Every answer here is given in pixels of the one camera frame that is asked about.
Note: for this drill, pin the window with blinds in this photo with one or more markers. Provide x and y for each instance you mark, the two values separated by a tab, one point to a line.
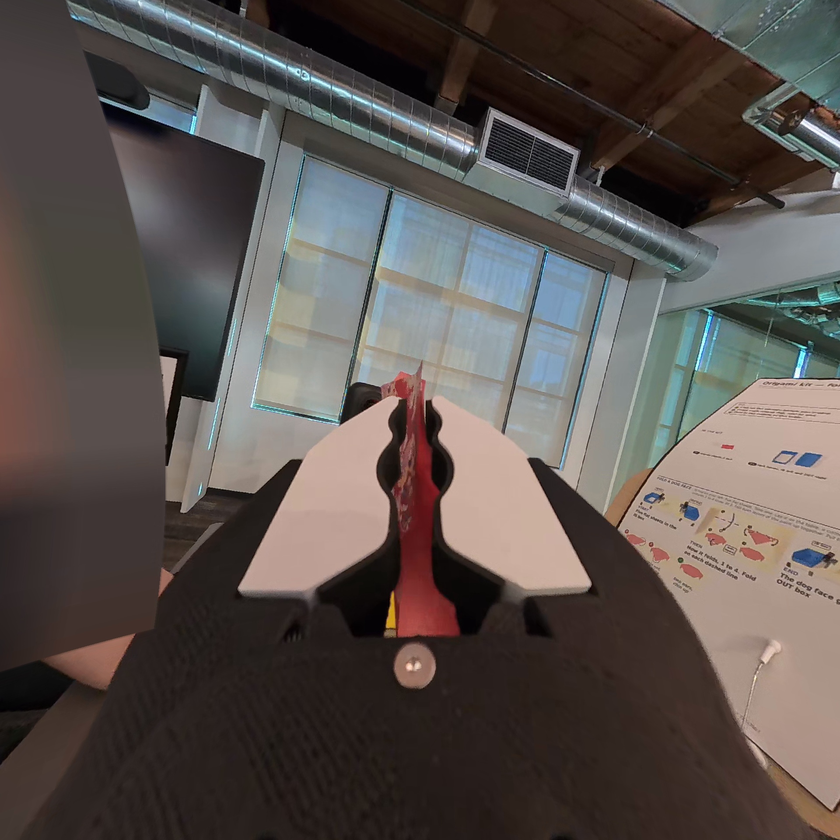
459	295

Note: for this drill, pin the wooden instruction board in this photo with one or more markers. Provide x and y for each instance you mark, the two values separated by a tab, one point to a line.
754	623

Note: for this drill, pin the rectangular metal air duct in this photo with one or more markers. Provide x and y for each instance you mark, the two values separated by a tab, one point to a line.
787	39

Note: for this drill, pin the silver spiral air duct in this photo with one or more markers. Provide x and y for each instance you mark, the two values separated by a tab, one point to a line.
328	85
814	134

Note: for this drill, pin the black framed marker sign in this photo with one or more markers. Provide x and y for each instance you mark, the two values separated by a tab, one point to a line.
169	407

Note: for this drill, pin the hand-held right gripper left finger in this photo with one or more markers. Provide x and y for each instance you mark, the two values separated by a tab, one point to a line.
321	525

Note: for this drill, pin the red floral origami paper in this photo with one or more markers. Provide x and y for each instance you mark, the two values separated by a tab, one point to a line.
417	571

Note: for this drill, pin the black video bar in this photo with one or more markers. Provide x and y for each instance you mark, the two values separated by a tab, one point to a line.
128	88

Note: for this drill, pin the person's left forearm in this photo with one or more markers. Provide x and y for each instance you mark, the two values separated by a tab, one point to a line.
92	663

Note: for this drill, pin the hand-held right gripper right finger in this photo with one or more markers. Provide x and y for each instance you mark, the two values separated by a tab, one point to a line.
512	525

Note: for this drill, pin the white tethered pin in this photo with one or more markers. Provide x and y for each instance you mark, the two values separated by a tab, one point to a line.
769	651

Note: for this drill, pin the black ceiling pipe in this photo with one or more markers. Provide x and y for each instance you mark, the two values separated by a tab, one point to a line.
764	193

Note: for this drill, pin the white air vent grille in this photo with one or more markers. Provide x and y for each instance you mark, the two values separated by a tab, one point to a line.
525	154

